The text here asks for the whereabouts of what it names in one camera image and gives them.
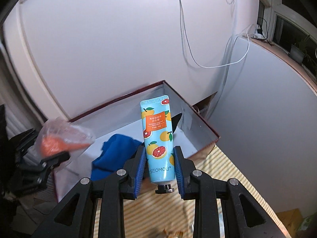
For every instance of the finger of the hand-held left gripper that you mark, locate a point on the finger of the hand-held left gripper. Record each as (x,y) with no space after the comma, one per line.
(53,160)

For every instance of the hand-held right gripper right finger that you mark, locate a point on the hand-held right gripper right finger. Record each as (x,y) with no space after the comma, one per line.
(178,171)

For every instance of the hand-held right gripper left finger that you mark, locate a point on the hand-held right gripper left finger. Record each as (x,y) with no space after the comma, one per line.
(140,168)

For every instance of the clear bag with orange item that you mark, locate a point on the clear bag with orange item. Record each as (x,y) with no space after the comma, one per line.
(54,143)

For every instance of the blue cloth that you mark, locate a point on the blue cloth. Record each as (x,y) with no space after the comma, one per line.
(111,153)

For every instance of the fruit print hand cream tube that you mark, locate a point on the fruit print hand cream tube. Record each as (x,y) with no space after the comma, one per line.
(158,141)

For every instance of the dark red storage box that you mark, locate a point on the dark red storage box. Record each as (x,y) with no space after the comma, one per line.
(198,131)

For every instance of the striped beige mat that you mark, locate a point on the striped beige mat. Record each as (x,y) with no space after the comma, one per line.
(223,163)

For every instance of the white power strip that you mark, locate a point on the white power strip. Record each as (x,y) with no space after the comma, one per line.
(258,33)

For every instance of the potted plant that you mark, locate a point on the potted plant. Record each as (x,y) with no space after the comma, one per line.
(298,53)

